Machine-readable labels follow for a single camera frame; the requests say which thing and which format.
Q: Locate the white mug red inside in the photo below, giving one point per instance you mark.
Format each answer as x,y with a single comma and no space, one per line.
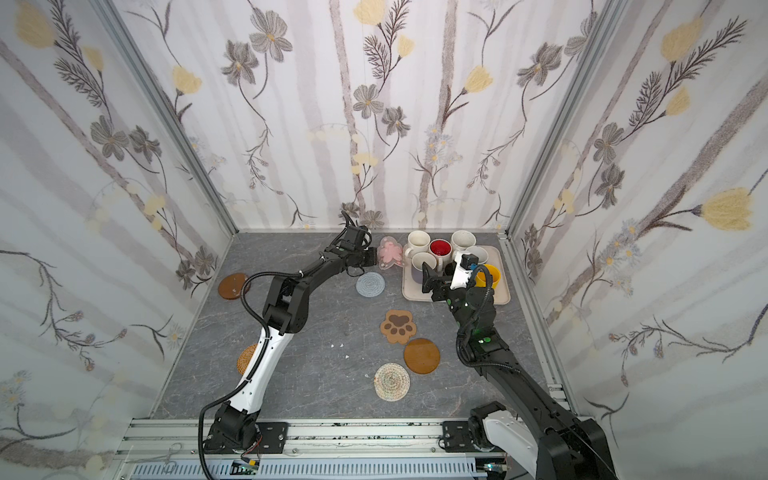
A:
442,250

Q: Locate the beige serving tray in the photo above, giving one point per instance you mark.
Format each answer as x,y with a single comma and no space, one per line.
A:
412,290

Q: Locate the pink flower coaster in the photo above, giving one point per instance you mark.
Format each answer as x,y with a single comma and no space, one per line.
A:
389,253

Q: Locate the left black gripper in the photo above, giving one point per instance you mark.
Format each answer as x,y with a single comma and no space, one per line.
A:
365,256

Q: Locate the grey round felt coaster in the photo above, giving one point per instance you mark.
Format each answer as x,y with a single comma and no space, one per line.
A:
370,285

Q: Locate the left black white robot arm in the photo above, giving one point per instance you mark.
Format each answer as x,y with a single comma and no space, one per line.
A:
230,423

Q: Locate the white mug back left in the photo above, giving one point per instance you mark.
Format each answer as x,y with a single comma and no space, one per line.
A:
418,241

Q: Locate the black mug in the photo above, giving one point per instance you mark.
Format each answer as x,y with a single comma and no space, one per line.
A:
450,269

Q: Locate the rattan woven round coaster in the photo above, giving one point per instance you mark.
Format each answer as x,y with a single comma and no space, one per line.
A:
244,359

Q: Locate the woven multicolour round coaster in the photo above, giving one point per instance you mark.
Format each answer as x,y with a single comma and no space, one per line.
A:
391,382

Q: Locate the blue mug white inside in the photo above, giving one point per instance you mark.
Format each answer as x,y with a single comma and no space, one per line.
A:
480,252

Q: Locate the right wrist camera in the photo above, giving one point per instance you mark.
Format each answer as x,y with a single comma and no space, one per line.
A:
465,264

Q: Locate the brown paw print coaster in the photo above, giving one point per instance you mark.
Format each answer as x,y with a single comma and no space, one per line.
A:
398,326

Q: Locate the lavender mug white inside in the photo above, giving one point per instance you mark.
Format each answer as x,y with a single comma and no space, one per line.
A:
421,262

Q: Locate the white slotted cable duct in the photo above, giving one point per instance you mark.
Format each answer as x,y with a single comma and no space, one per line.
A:
356,468

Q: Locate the white mug back right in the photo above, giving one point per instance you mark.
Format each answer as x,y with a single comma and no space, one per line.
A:
461,240

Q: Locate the yellow mug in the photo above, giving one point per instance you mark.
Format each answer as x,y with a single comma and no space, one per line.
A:
493,275

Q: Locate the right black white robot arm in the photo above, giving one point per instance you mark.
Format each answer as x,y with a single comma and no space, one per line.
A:
543,437

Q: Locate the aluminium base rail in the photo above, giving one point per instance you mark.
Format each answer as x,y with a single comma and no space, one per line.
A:
168,449

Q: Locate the dark brown round coaster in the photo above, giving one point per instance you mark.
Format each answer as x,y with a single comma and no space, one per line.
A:
231,287

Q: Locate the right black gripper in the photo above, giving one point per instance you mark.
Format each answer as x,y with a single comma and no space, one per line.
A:
438,285

